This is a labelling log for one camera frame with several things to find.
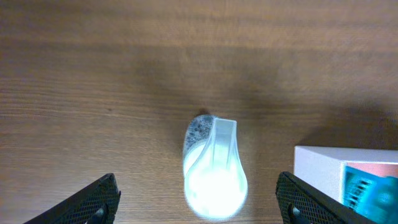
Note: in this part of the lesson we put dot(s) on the white cardboard box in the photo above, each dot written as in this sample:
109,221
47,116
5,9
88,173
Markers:
324,167

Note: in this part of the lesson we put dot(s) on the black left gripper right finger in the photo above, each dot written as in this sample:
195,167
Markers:
300,203

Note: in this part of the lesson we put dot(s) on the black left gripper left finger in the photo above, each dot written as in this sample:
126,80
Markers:
96,203

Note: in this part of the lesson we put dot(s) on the clear spray bottle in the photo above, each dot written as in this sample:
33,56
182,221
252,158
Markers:
215,185

